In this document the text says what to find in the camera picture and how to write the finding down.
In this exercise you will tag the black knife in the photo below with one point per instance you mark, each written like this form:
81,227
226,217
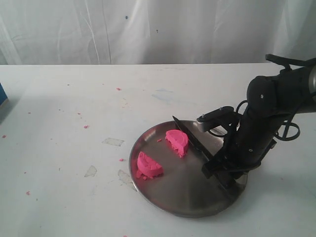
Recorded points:
192,139

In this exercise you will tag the blue box at table edge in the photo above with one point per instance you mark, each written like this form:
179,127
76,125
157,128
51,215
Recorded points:
3,95

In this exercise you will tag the pink play dough lump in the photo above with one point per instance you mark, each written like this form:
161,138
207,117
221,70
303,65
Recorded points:
147,167

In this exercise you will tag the white backdrop curtain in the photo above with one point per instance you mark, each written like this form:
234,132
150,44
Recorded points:
155,31

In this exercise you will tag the clear tape piece by plate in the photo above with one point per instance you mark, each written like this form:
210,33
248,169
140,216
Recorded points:
126,179

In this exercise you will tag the clear tape piece upper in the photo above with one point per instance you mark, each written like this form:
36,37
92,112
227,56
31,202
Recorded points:
113,142

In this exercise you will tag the round stainless steel plate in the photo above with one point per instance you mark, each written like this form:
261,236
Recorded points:
182,189

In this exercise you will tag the right robot arm black grey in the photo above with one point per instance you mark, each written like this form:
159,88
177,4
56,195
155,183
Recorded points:
298,97

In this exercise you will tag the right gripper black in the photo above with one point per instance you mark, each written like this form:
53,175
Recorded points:
247,144

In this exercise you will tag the clear tape piece lower left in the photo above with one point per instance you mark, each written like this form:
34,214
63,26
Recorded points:
91,172

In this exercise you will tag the pink dough half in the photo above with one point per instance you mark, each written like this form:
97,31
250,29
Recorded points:
179,141

